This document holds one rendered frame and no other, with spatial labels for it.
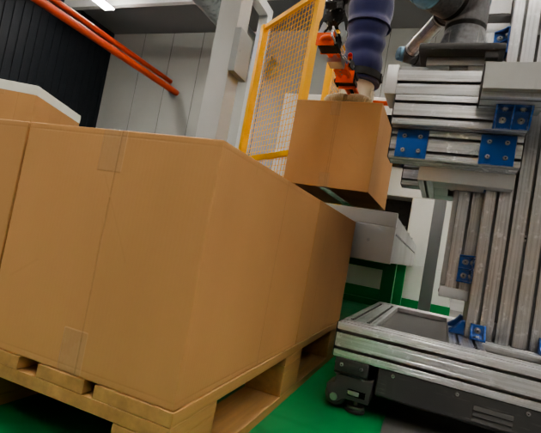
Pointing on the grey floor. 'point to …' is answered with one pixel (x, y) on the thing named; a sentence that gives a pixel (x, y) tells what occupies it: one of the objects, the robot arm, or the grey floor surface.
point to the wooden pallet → (207, 409)
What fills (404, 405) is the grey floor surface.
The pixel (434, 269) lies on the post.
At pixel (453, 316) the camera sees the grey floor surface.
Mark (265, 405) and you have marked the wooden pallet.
